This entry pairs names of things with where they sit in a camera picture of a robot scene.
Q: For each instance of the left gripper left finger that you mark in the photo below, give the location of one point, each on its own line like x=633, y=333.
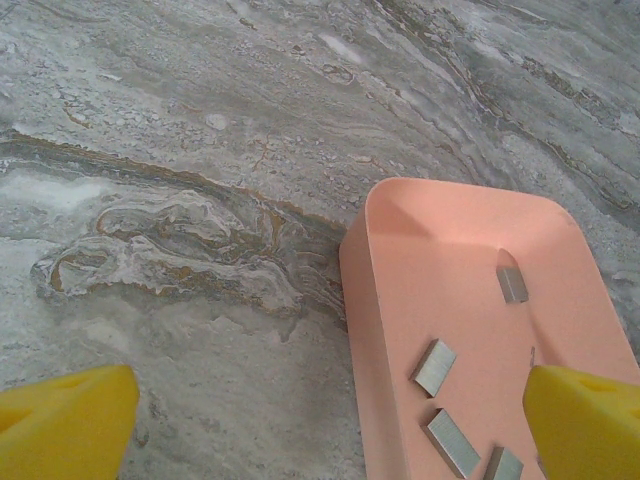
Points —
x=60, y=430

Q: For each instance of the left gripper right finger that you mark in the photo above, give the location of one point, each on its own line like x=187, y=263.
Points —
x=590, y=430

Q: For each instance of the pink plastic tray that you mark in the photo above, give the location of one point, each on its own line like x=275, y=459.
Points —
x=450, y=300

